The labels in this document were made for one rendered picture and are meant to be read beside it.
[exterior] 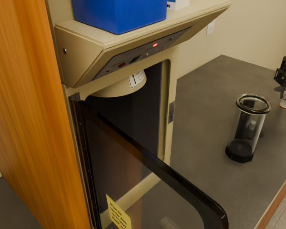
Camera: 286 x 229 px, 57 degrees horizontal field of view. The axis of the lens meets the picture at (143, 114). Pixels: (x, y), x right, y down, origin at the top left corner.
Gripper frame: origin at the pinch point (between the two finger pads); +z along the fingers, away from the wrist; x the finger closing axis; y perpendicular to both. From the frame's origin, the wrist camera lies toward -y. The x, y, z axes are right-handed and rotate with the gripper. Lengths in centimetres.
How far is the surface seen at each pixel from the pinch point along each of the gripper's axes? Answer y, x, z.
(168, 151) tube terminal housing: 60, 29, -4
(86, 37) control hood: 79, 53, -50
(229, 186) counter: 41, 36, 7
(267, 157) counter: 21.6, 25.5, 7.0
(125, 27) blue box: 74, 53, -51
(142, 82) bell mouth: 69, 33, -31
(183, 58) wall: 34, -46, -1
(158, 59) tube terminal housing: 65, 32, -37
